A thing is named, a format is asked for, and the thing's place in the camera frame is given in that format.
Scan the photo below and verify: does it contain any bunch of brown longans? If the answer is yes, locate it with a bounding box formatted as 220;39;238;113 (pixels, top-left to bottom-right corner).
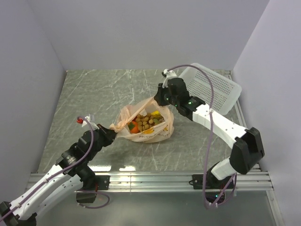
134;113;155;132

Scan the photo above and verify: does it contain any peach plastic bag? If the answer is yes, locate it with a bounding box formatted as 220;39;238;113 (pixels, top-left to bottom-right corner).
110;97;174;143

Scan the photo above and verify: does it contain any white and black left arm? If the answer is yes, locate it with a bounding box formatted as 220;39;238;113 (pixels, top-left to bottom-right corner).
0;124;117;226

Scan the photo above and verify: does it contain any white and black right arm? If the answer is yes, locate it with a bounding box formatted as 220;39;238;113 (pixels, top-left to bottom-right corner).
154;78;265;188

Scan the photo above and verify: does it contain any yellow banana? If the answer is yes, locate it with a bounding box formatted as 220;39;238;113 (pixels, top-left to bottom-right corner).
151;111;164;123

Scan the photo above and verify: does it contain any orange tangerine with leaf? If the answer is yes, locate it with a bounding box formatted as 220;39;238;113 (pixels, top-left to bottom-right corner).
127;121;140;134

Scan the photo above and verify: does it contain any white perforated plastic basket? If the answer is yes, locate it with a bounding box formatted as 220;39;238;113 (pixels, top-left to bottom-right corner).
179;63;242;115

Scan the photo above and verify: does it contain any black left controller box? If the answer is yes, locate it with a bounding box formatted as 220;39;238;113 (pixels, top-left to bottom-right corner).
76;192;96;204

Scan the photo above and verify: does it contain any right controller board with led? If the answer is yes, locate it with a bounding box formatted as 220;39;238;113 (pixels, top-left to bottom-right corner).
205;192;226;204

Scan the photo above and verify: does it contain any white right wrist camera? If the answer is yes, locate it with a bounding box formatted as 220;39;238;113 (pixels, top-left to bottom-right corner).
162;69;177;88

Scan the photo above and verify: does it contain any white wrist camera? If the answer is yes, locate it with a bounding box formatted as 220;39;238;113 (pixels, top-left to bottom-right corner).
76;114;98;129
162;69;177;88

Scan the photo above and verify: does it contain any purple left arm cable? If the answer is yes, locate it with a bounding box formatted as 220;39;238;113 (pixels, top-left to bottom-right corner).
0;115;111;217

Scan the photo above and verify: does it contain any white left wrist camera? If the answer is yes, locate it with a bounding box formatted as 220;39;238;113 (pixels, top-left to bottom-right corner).
76;114;98;129

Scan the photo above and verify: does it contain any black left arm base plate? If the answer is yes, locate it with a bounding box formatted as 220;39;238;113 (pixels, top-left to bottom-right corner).
82;175;110;191

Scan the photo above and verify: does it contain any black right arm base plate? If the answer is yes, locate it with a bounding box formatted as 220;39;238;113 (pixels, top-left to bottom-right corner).
189;174;231;190

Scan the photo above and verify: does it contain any aluminium table edge rail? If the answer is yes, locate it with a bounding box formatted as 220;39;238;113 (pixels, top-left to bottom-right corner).
95;171;274;193

